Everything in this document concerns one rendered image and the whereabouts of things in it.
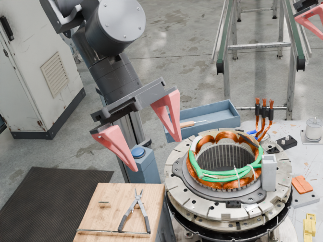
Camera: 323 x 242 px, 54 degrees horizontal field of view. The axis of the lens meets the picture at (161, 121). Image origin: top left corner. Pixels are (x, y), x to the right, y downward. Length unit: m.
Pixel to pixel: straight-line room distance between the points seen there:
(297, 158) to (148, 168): 0.60
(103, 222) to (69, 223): 1.50
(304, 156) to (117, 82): 1.02
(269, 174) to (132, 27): 0.49
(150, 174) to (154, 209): 0.25
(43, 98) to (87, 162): 0.72
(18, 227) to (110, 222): 1.71
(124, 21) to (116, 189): 0.59
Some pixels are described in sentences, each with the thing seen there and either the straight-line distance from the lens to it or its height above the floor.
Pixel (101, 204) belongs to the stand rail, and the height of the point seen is 1.08.
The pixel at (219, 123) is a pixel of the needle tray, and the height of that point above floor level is 1.05.
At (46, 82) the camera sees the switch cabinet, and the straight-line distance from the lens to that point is 3.08.
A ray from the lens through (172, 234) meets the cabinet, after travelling 1.02.
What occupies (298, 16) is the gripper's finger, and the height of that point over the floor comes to 1.43.
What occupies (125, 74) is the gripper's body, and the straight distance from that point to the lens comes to 0.43.
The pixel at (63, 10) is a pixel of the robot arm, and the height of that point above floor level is 1.59.
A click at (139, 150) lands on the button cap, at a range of 1.02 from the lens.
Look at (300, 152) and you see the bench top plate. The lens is 1.37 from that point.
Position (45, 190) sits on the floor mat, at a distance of 2.63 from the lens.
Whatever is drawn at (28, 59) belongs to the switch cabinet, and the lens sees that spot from 2.92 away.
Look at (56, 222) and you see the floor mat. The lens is 2.37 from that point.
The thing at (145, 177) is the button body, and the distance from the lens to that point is 1.03.
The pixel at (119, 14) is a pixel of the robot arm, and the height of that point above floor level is 1.59.
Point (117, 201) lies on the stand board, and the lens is 0.86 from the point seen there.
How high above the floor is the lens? 1.69
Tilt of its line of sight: 35 degrees down
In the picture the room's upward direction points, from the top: 12 degrees counter-clockwise
